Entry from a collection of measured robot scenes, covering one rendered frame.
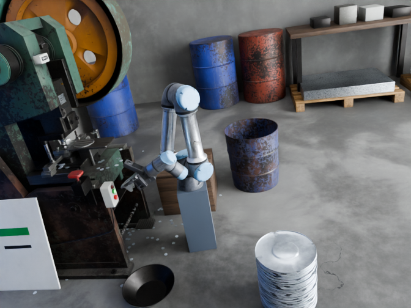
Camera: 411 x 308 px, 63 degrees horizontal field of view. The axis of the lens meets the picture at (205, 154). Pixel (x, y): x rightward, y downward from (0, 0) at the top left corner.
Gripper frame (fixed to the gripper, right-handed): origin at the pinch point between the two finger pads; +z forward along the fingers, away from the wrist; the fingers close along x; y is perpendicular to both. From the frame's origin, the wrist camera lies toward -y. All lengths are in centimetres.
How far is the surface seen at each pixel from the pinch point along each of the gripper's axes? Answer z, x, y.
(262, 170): -45, 78, 73
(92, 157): 15.8, 19.7, -19.8
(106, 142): 3.3, 23.4, -21.2
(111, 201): 9.9, -3.6, 2.9
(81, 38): -11, 61, -77
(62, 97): 5, 26, -56
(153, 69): 72, 354, -31
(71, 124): 10.2, 20.6, -41.6
